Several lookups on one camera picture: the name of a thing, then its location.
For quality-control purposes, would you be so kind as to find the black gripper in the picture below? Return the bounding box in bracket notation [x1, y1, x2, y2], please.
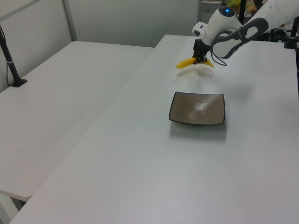
[192, 38, 210, 65]

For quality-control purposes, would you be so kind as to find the yellow banana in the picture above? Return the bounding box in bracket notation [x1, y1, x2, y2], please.
[175, 57, 214, 70]

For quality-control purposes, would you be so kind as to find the square brown ceramic plate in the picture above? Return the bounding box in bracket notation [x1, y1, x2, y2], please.
[168, 91, 226, 127]

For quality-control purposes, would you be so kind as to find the grey perforated metal panel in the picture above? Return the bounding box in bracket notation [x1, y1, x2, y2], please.
[197, 0, 221, 37]

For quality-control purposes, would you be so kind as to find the black vertical pole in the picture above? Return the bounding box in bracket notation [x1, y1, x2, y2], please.
[238, 0, 247, 25]

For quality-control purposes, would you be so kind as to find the black power supply box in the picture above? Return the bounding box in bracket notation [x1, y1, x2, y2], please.
[254, 28, 285, 43]

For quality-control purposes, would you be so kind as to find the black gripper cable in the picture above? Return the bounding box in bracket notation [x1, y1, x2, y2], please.
[209, 27, 248, 67]

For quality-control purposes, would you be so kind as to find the black clamped camera stand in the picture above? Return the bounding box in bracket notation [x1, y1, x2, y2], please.
[283, 16, 299, 50]

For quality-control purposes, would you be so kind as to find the grey partition frame post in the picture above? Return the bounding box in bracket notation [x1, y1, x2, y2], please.
[61, 0, 78, 43]

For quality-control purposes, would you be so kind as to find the black camera stand with cable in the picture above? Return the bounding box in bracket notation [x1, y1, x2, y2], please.
[0, 24, 28, 88]

